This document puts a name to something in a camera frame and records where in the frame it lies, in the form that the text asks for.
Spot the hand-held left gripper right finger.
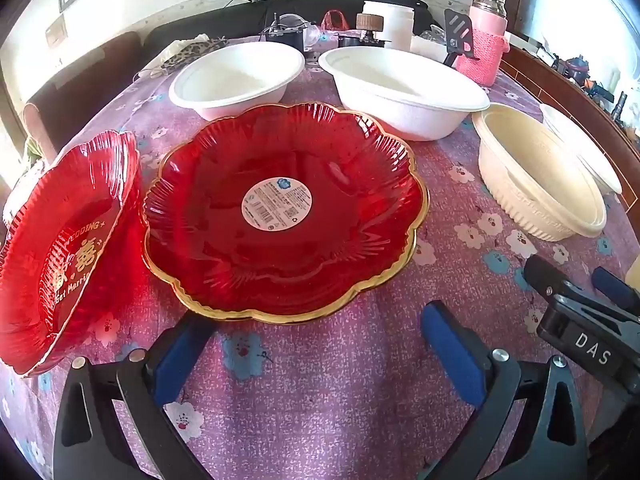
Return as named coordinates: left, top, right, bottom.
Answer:
left=415, top=300, right=593, bottom=480

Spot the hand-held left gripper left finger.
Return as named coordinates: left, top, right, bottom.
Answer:
left=52, top=310, right=221, bottom=480

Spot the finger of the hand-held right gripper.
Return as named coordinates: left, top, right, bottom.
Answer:
left=592, top=266, right=640, bottom=317
left=523, top=254, right=601, bottom=311

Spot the cream ribbed bowl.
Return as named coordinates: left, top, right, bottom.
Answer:
left=539, top=103, right=624, bottom=196
left=471, top=102, right=608, bottom=242

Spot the red plate with round label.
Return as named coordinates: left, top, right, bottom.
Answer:
left=140, top=101, right=431, bottom=326

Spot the red plate with gold lettering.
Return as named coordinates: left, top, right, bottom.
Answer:
left=0, top=130, right=146, bottom=378

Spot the white paper bowl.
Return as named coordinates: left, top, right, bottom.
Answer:
left=168, top=41, right=306, bottom=122
left=318, top=46, right=492, bottom=142

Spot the purple floral tablecloth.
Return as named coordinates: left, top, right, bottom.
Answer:
left=0, top=35, right=640, bottom=480

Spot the brick pattern wooden ledge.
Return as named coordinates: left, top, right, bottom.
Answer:
left=500, top=35, right=640, bottom=211

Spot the pile of gadgets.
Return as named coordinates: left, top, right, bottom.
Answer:
left=550, top=52, right=640, bottom=121

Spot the pink bottle with knitted sleeve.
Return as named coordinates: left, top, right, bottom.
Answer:
left=452, top=0, right=511, bottom=86

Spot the black phone stand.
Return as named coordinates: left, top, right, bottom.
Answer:
left=442, top=8, right=476, bottom=68

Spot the bright window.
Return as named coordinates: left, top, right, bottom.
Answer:
left=515, top=0, right=640, bottom=61

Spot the brown armchair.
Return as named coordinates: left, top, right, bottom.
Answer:
left=22, top=30, right=144, bottom=161

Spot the white plastic jar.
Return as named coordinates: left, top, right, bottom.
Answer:
left=362, top=1, right=416, bottom=51

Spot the dark cylinder with wooden knob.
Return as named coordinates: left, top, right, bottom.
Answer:
left=340, top=12, right=386, bottom=49

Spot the red plastic bag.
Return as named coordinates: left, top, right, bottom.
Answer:
left=320, top=10, right=351, bottom=34

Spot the black sofa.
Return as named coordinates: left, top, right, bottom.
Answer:
left=145, top=0, right=441, bottom=48

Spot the black pump with clear dome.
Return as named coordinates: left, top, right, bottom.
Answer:
left=262, top=12, right=307, bottom=51

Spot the small wall plaque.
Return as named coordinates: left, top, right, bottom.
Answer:
left=45, top=14, right=68, bottom=47

